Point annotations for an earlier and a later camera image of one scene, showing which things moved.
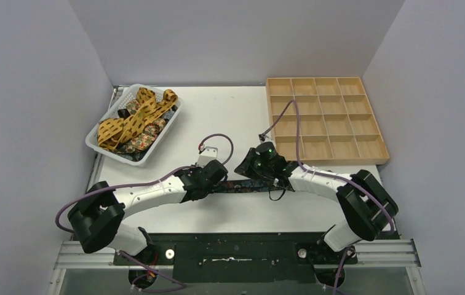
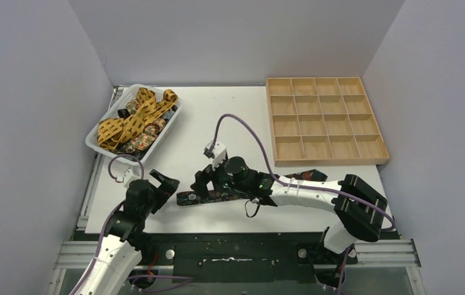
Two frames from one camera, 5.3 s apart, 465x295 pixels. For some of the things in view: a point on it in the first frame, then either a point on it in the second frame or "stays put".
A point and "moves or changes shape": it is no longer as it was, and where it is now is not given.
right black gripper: (245, 169) → (202, 177)
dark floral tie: (248, 185) moves or changes shape
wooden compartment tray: (336, 120) stays put
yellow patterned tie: (114, 131) stays put
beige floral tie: (144, 140) stays put
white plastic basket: (135, 124) stays put
